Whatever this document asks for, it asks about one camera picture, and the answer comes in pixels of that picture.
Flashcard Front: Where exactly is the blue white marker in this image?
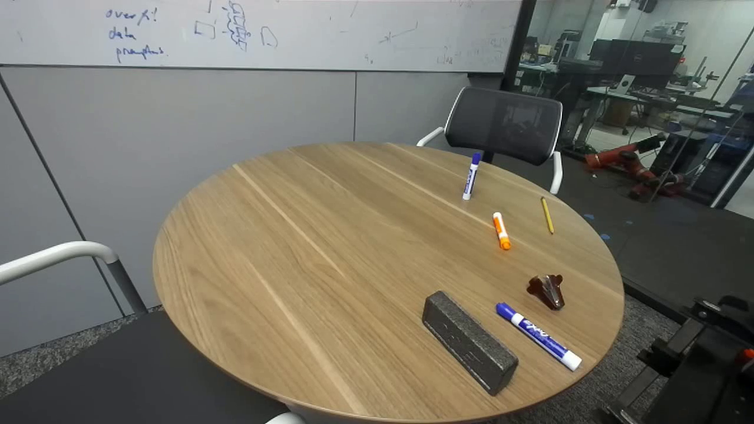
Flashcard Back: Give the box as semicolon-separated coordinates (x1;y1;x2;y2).
496;302;582;371
463;150;483;199

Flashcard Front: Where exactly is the orange marker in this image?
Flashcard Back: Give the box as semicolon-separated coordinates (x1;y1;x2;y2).
492;211;511;249

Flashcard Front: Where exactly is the round wooden table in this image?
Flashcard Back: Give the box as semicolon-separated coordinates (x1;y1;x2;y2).
153;140;625;424

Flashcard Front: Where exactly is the black mesh office chair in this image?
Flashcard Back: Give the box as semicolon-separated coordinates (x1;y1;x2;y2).
420;87;565;193

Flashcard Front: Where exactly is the yellow pencil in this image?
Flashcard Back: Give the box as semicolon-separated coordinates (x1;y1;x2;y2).
540;195;556;235

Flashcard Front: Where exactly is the dark brown binder clip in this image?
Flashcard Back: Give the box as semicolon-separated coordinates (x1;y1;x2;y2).
528;272;565;310

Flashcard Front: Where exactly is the black whiteboard eraser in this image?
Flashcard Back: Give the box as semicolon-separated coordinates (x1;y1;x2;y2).
423;291;519;395

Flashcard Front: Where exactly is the red machine on floor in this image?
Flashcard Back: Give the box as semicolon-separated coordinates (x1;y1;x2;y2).
585;133;684;199

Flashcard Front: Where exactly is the black desk in background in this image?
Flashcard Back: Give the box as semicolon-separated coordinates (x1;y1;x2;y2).
516;36;740;150

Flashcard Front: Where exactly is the white armrest chair left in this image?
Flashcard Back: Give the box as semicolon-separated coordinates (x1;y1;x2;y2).
0;239;305;424

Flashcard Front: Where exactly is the black equipment bottom right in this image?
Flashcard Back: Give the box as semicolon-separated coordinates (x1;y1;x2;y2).
598;295;754;424

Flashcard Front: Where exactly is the wall whiteboard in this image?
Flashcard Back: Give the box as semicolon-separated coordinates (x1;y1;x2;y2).
0;0;523;72

